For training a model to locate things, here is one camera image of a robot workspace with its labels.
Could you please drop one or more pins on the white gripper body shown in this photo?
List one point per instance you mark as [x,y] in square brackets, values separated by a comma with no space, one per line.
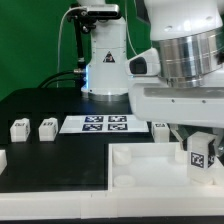
[153,100]

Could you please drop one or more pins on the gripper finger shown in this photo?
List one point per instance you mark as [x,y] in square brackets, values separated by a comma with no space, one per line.
[178,132]
[219,142]

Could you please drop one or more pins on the white square tabletop tray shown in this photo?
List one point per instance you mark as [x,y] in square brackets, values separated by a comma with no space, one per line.
[158,170]

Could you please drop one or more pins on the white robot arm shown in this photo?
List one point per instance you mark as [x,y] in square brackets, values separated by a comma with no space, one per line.
[180,79]

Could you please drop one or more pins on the white sheet with markers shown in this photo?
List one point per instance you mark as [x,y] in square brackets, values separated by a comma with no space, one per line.
[103,124]

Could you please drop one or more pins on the white left fence block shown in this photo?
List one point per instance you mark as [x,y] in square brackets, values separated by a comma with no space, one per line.
[3,161]

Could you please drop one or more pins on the black camera stand pole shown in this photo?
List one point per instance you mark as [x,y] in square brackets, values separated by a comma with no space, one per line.
[80,55]

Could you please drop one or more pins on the white front fence rail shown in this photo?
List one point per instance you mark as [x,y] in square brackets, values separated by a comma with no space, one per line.
[208,201]

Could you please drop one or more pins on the black camera on mount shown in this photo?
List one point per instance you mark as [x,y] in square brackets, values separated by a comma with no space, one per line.
[87,17]

